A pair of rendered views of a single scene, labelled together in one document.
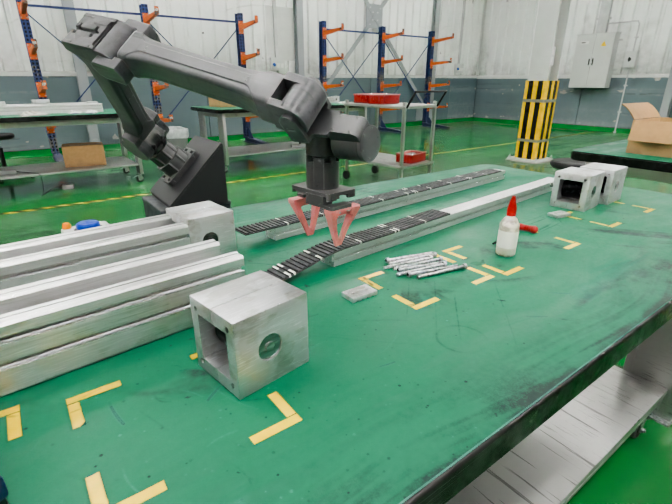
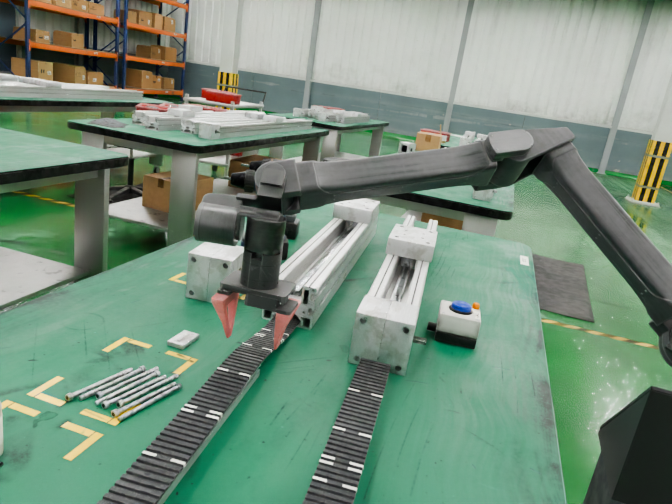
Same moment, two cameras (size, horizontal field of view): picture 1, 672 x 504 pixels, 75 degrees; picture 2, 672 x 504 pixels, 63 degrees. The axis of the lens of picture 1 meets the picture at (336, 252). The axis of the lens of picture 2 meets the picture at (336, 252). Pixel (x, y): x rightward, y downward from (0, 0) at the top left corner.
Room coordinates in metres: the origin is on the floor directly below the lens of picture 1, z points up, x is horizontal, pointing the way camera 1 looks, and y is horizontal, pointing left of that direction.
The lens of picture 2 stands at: (1.42, -0.37, 1.23)
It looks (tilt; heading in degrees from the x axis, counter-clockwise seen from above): 17 degrees down; 142
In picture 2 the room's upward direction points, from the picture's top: 9 degrees clockwise
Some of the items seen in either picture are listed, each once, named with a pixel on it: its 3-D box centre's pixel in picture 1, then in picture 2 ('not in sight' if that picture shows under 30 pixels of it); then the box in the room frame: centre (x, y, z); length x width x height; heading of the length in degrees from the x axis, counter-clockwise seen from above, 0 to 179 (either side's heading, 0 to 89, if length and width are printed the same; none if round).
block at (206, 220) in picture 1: (199, 231); (391, 335); (0.80, 0.27, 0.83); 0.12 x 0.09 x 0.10; 41
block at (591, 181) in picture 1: (572, 187); not in sight; (1.17, -0.65, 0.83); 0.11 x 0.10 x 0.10; 42
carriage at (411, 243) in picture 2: not in sight; (411, 247); (0.50, 0.59, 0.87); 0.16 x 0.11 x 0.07; 131
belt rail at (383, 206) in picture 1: (412, 195); not in sight; (1.21, -0.22, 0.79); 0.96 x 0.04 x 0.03; 131
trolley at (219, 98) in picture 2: not in sight; (224, 134); (-4.30, 2.35, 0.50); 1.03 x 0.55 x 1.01; 132
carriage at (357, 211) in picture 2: not in sight; (356, 213); (0.19, 0.65, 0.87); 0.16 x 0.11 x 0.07; 131
